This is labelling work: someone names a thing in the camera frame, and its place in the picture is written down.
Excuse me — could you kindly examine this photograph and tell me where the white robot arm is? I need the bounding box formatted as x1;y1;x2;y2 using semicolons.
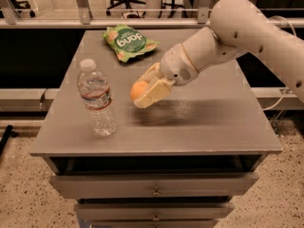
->
134;0;304;108

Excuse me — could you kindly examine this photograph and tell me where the top grey drawer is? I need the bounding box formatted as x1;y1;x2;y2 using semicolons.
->
49;173;258;200

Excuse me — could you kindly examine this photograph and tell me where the black cable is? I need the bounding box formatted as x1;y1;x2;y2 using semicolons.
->
39;87;50;112

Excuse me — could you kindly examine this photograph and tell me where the black pole on floor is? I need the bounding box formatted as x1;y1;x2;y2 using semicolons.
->
0;124;14;156

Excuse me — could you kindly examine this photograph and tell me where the metal railing frame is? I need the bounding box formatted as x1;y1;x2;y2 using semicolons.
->
0;0;303;29

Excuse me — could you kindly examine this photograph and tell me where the black chair base left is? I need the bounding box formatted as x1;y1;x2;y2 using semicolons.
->
2;0;36;18

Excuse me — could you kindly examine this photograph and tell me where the white cable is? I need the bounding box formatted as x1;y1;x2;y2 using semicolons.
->
261;14;298;112

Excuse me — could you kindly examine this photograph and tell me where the grey drawer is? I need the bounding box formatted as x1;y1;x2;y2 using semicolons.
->
74;202;235;221
49;173;258;200

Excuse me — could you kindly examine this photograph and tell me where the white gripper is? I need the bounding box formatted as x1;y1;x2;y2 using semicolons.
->
133;44;199;108

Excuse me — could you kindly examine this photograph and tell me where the clear plastic water bottle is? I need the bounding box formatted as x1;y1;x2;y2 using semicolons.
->
77;59;117;137

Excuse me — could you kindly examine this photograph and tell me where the green chip bag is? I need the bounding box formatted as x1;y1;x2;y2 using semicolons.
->
103;24;159;63

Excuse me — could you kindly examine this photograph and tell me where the orange fruit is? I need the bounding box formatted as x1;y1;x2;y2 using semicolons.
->
130;81;148;101

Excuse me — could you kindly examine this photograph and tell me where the grey drawer cabinet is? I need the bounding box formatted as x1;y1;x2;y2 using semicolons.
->
31;29;281;228

